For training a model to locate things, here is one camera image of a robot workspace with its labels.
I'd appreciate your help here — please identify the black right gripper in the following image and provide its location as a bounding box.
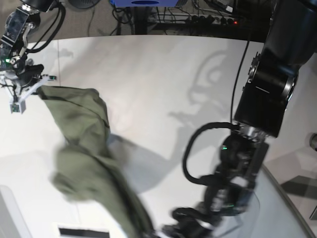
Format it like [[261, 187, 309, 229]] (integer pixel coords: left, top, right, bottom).
[[16, 64, 44, 87]]

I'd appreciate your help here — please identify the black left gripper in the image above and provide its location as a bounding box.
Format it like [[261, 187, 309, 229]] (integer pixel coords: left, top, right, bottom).
[[160, 200, 238, 238]]

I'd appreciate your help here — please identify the green t-shirt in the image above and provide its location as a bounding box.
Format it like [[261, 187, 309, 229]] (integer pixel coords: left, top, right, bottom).
[[37, 86, 154, 238]]

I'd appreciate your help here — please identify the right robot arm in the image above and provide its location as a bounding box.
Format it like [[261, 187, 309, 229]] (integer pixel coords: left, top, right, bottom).
[[0, 0, 66, 88]]

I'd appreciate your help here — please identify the blue box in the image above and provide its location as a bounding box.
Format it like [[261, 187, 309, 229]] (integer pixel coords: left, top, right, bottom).
[[110, 0, 180, 7]]

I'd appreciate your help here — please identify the black table leg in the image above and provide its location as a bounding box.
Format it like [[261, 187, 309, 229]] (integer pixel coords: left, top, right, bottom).
[[133, 7, 150, 35]]

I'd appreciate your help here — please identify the black power strip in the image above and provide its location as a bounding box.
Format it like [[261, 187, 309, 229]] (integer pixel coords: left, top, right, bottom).
[[185, 15, 240, 26]]

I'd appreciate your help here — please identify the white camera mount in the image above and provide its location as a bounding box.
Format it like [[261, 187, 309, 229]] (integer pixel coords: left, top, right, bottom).
[[0, 74, 57, 114]]

